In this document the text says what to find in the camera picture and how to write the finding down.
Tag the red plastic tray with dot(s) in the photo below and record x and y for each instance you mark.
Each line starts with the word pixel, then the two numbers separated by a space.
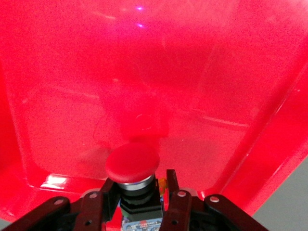
pixel 154 79

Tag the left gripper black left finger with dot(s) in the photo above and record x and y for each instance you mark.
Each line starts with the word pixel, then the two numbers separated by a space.
pixel 96 207

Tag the red mushroom push button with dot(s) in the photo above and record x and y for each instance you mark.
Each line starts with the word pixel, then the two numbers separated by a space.
pixel 134 173

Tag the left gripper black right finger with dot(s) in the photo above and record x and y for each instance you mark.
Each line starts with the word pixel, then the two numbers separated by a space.
pixel 185 207

